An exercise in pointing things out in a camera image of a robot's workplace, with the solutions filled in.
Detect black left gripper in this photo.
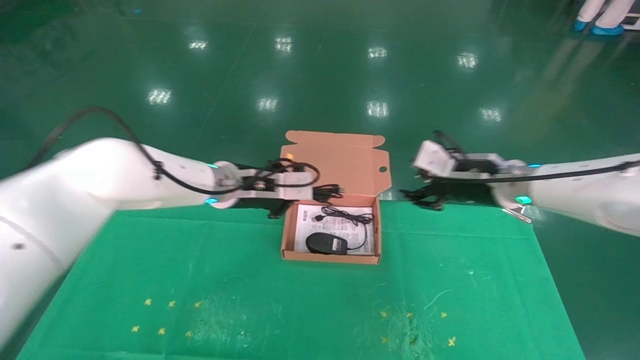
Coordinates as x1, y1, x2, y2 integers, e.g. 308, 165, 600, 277
239, 195, 296, 220

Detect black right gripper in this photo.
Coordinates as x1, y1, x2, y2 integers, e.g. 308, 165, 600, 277
400, 174, 501, 211

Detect black data cable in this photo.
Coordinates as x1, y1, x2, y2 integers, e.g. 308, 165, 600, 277
311, 183, 347, 202

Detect black wired computer mouse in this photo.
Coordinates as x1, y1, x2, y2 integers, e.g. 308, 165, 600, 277
305, 206, 376, 257

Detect open brown cardboard box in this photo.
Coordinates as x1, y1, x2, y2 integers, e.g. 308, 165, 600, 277
280, 130, 392, 265

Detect white printed instruction sheet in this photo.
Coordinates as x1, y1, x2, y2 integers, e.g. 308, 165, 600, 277
292, 202, 376, 257

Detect metal binder clip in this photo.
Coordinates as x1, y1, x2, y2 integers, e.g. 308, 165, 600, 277
502, 207, 533, 224

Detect green table cloth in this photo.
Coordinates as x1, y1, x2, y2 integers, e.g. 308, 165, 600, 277
15, 202, 587, 360

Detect person's blue-covered feet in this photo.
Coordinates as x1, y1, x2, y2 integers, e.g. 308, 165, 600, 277
572, 0, 626, 37

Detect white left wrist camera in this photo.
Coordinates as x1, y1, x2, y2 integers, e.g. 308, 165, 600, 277
235, 171, 315, 201

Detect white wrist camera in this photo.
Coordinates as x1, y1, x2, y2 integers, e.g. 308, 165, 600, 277
235, 171, 315, 201
411, 140, 506, 180

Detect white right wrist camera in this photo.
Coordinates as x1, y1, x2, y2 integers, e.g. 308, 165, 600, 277
411, 140, 506, 180

